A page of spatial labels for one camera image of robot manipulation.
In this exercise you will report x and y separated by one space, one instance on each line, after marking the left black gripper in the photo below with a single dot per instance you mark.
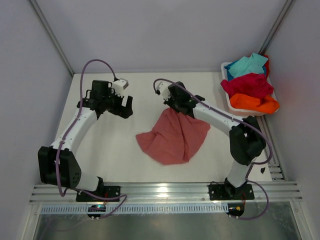
123 111

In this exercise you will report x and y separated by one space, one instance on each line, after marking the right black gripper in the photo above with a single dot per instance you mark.
169 102

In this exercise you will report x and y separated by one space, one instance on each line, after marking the salmon pink t shirt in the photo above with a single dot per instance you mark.
174 139

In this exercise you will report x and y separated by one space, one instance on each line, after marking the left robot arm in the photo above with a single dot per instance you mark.
57 163

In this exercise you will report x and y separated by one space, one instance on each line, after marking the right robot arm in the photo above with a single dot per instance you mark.
245 140

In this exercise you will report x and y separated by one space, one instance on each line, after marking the crimson red t shirt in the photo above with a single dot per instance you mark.
252 84

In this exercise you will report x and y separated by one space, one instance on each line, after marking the teal t shirt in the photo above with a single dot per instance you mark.
256 64

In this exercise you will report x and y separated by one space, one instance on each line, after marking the orange t shirt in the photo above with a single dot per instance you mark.
266 105

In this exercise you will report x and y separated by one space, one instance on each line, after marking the red t shirt in bin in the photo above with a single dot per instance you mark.
267 66

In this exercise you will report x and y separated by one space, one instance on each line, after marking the left black controller board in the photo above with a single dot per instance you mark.
96 211

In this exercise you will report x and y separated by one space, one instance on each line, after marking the black controller board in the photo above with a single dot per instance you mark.
96 211
235 210

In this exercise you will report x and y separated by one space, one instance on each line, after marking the small black scrap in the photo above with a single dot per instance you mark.
262 170

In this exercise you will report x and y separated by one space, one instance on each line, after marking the right black controller board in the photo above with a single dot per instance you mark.
235 210

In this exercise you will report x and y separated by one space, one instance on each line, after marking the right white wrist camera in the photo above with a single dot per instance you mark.
162 89

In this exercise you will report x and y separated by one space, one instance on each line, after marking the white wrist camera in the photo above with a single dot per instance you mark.
119 86
162 89

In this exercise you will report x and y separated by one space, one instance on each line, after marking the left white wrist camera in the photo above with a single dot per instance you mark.
119 86

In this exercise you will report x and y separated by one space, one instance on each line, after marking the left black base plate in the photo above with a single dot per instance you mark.
108 193

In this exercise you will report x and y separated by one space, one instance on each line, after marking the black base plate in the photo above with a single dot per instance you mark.
108 193
217 192

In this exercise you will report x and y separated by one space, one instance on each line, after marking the slotted grey cable duct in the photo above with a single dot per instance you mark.
148 208

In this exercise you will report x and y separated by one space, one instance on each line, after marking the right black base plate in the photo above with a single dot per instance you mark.
217 192

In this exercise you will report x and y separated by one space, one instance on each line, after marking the right side aluminium rail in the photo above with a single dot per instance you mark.
275 167

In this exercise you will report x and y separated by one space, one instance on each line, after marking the aluminium rail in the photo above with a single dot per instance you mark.
275 167
169 193

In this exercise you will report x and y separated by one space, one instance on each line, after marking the right corner aluminium post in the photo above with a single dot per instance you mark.
275 27

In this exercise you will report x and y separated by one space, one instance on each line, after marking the corner aluminium post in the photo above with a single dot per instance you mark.
275 27
51 35

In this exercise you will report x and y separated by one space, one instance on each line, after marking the left corner aluminium post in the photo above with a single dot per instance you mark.
51 35

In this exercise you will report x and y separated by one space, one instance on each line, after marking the aluminium front rail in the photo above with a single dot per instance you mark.
169 193

